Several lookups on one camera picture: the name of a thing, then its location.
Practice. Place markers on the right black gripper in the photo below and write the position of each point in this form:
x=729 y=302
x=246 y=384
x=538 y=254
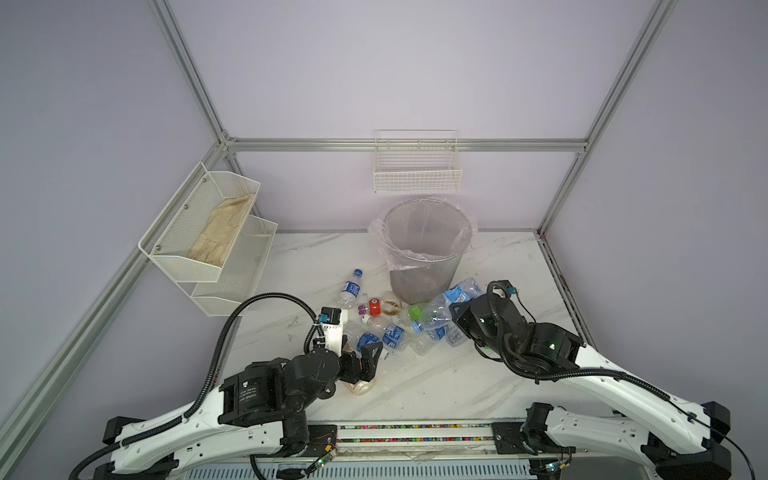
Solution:
x=461 y=309

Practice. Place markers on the grey mesh waste bin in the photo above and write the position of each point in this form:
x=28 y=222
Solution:
x=423 y=284

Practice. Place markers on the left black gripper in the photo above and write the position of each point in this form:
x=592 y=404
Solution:
x=354 y=373

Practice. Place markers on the small blue label bottle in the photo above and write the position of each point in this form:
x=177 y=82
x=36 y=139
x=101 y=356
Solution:
x=351 y=289

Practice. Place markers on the white wire wall basket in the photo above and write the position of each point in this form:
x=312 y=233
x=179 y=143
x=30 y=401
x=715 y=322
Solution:
x=418 y=162

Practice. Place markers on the clear plastic bin liner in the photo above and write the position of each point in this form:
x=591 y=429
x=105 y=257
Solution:
x=421 y=232

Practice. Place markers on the blue label bottle by bin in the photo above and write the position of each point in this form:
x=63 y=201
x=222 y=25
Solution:
x=464 y=291

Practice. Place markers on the white lower mesh shelf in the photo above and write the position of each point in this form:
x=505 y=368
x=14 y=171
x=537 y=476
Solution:
x=242 y=270

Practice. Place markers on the beige cloth in shelf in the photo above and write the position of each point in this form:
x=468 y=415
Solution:
x=215 y=241

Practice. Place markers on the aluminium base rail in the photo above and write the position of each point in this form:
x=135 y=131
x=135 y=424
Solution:
x=450 y=449

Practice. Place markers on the white upper mesh shelf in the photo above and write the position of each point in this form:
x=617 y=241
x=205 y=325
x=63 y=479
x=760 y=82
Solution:
x=171 y=236

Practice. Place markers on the large crushed blue-cap bottle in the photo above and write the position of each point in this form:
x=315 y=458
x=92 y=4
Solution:
x=436 y=314

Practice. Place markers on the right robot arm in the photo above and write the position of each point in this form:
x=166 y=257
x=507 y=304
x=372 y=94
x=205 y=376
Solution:
x=671 y=437

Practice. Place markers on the white mesh shelf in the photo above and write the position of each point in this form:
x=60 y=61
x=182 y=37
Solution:
x=171 y=236
x=242 y=270

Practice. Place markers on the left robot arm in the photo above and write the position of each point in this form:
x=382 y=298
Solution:
x=260 y=411

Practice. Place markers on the red cap small bottle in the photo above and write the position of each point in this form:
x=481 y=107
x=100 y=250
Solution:
x=387 y=304

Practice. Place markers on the orange label yellow-cap bottle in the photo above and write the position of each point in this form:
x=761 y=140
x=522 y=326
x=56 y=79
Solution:
x=360 y=387

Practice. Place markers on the Pocari bottle middle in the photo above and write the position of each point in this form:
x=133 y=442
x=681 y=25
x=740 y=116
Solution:
x=393 y=336

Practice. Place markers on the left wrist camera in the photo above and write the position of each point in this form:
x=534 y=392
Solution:
x=332 y=321

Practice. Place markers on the green label clear bottle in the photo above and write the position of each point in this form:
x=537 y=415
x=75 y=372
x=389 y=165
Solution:
x=415 y=312

